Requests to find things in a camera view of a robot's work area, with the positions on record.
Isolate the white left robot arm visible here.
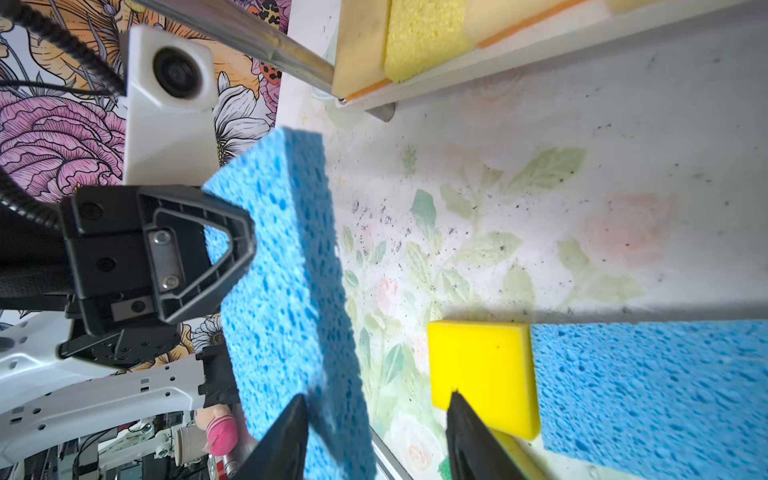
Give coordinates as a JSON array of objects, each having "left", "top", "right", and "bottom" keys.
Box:
[{"left": 1, "top": 186, "right": 257, "bottom": 468}]

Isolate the pale yellow porous sponge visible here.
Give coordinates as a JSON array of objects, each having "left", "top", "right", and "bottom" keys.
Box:
[{"left": 384, "top": 0, "right": 474, "bottom": 83}]

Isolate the light blue sponge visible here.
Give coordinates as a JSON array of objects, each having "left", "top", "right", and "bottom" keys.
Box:
[{"left": 531, "top": 320, "right": 767, "bottom": 479}]

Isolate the bright yellow sponge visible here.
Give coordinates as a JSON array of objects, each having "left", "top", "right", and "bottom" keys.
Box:
[{"left": 427, "top": 320, "right": 546, "bottom": 479}]

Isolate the white two-tier shelf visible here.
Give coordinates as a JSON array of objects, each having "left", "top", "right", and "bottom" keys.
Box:
[{"left": 137, "top": 0, "right": 768, "bottom": 123}]

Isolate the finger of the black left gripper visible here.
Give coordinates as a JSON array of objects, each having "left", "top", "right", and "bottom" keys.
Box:
[{"left": 137, "top": 185, "right": 257, "bottom": 325}]

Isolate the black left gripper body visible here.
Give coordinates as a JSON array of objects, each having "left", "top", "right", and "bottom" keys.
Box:
[{"left": 1, "top": 186, "right": 180, "bottom": 369}]

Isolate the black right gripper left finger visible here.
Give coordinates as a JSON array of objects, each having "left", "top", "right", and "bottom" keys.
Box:
[{"left": 233, "top": 394, "right": 309, "bottom": 480}]

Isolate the small blue sponge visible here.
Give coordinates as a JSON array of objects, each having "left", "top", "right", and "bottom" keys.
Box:
[{"left": 204, "top": 127, "right": 376, "bottom": 479}]

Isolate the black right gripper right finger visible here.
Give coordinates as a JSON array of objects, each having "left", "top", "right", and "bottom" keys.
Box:
[{"left": 446, "top": 391, "right": 526, "bottom": 480}]

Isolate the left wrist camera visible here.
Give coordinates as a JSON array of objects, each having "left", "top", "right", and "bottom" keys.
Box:
[{"left": 123, "top": 25, "right": 219, "bottom": 187}]

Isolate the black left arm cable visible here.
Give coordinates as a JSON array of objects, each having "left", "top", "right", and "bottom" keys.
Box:
[{"left": 0, "top": 0, "right": 128, "bottom": 232}]

